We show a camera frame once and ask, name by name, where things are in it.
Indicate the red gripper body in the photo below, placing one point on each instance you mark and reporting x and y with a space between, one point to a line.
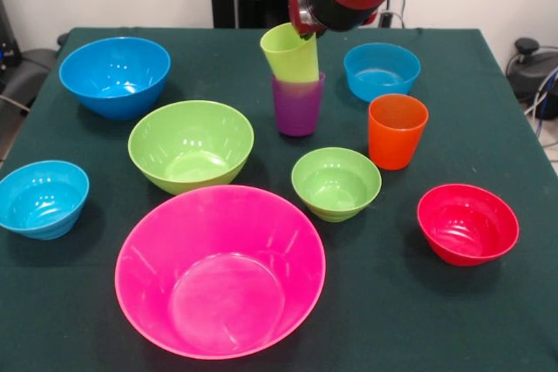
297 13

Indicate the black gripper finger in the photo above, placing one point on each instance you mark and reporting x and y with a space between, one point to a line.
307 33

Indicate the lime green cup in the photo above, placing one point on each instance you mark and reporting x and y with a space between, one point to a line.
292 58

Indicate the purple cup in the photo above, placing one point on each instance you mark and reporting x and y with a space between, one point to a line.
298 111

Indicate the medium blue bowl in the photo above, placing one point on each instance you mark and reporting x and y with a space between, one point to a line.
381 76

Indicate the orange cup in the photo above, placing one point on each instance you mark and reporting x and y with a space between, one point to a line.
397 137

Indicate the small green bowl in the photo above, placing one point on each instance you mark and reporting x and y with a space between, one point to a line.
336 185

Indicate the large green bowl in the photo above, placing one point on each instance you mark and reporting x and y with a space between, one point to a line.
187 150

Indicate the large blue bowl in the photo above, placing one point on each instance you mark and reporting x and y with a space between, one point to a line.
113 84

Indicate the black wheel base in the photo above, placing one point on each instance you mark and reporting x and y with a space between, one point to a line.
26 76
532 71

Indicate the small red-pink bowl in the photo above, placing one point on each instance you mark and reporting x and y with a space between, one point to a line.
466 228

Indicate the large pink bowl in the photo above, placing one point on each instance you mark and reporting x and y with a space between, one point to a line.
218 285

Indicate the dark green table cloth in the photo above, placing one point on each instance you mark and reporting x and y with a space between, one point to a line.
392 320

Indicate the small light blue bowl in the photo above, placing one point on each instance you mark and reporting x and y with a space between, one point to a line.
44 202

